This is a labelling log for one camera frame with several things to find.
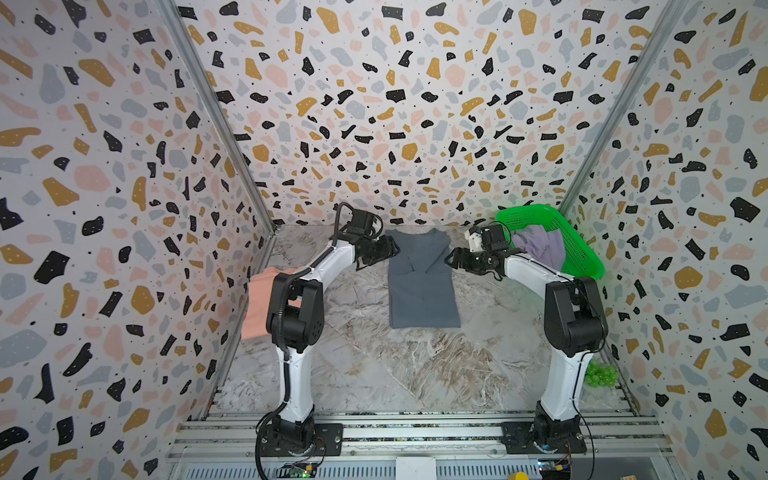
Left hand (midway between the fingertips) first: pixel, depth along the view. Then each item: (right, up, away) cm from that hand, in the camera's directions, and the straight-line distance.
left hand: (396, 247), depth 96 cm
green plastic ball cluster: (+55, -35, -15) cm, 67 cm away
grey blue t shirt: (+8, -14, +5) cm, 17 cm away
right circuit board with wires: (+38, -54, -24) cm, 70 cm away
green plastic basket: (+65, -5, +11) cm, 66 cm away
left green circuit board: (-23, -53, -25) cm, 63 cm away
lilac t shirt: (+54, 0, +14) cm, 56 cm away
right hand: (+17, -3, +2) cm, 17 cm away
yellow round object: (+28, -51, -31) cm, 65 cm away
